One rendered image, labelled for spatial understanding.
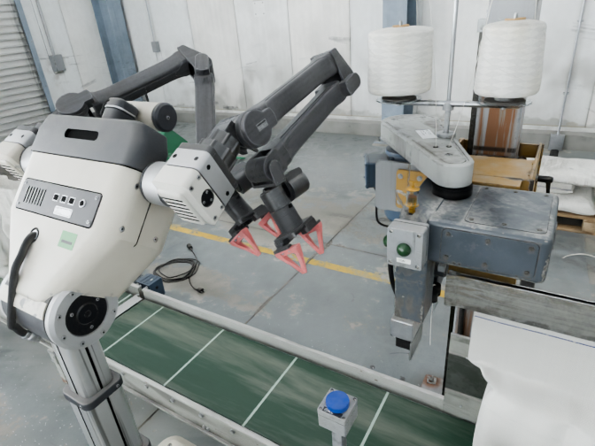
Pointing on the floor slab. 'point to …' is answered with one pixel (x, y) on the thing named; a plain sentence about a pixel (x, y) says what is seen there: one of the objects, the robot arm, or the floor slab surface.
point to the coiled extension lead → (181, 273)
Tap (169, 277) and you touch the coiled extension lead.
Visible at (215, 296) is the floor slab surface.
